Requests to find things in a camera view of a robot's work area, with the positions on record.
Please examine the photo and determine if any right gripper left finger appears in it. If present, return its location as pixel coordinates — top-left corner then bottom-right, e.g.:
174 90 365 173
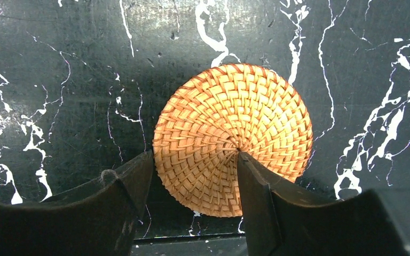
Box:
0 151 154 255

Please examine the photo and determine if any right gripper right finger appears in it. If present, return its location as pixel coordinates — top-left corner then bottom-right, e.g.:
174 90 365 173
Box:
237 152 408 255

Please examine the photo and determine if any woven rattan coaster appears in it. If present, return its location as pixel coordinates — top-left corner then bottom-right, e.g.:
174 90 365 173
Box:
153 63 313 217

